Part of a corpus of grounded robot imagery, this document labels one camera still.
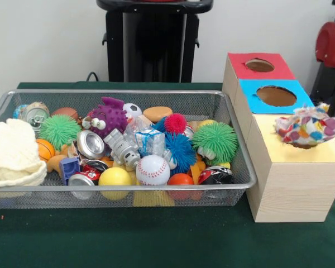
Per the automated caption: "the blue puffer ball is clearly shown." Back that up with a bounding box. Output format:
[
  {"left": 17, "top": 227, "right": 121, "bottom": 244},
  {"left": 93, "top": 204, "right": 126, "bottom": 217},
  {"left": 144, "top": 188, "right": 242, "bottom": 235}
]
[{"left": 153, "top": 116, "right": 198, "bottom": 174}]

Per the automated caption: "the yellow smiley ball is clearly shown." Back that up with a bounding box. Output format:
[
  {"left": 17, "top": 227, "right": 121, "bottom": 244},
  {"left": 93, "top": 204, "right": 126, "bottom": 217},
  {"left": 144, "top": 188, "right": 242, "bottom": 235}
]
[{"left": 98, "top": 167, "right": 132, "bottom": 186}]

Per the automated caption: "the small orange ball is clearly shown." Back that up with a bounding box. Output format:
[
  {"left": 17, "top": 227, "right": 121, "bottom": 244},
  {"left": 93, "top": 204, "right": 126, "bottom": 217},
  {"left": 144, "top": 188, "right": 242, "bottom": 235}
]
[{"left": 167, "top": 173, "right": 195, "bottom": 186}]

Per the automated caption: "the crushed silver can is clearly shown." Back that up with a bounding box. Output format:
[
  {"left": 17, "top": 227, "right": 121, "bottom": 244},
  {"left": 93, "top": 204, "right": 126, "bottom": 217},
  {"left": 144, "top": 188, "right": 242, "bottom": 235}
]
[{"left": 76, "top": 130, "right": 106, "bottom": 160}]

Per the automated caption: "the purple spiky fish toy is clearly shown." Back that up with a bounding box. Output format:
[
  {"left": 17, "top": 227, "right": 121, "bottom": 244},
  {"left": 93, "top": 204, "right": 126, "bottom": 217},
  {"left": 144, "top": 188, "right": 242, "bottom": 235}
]
[{"left": 82, "top": 97, "right": 129, "bottom": 137}]

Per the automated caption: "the green puffer ball with eyes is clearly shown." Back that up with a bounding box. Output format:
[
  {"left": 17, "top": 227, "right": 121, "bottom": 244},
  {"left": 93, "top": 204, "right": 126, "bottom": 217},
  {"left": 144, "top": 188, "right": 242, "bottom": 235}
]
[{"left": 192, "top": 121, "right": 240, "bottom": 167}]

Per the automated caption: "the white baseball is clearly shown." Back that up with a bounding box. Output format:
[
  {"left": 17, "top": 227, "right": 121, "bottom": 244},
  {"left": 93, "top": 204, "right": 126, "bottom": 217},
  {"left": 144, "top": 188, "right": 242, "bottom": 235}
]
[{"left": 136, "top": 155, "right": 171, "bottom": 186}]

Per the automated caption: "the colourful patterned cloth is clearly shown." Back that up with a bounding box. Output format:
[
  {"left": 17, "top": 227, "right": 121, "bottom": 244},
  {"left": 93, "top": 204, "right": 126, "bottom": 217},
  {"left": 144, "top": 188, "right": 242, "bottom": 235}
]
[{"left": 273, "top": 102, "right": 335, "bottom": 148}]

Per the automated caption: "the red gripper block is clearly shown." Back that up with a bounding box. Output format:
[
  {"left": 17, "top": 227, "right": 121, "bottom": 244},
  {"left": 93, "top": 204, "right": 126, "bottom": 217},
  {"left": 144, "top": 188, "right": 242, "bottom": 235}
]
[{"left": 315, "top": 21, "right": 335, "bottom": 69}]

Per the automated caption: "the shallow metal mesh bin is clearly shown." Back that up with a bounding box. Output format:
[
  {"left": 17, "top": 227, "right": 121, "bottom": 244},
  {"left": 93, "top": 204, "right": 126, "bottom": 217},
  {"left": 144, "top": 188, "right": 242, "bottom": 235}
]
[{"left": 0, "top": 89, "right": 258, "bottom": 209}]

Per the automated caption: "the cream knitted cloth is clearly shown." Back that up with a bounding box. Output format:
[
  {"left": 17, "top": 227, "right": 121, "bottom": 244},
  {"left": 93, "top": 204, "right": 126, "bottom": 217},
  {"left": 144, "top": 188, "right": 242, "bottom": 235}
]
[{"left": 0, "top": 118, "right": 47, "bottom": 188}]

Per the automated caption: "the orange round sponge disc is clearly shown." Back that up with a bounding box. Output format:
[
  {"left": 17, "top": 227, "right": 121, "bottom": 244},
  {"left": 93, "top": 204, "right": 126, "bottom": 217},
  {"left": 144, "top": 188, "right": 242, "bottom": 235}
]
[{"left": 142, "top": 106, "right": 174, "bottom": 123}]

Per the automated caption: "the wooden box with three holes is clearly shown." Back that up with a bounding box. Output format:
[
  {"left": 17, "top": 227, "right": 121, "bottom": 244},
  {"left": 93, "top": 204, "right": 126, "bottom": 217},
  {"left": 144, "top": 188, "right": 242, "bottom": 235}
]
[{"left": 222, "top": 52, "right": 335, "bottom": 223}]

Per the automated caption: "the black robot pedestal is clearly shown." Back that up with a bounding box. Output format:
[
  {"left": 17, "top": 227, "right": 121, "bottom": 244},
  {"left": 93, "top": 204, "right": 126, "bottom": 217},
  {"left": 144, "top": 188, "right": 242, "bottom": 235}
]
[{"left": 96, "top": 0, "right": 214, "bottom": 83}]

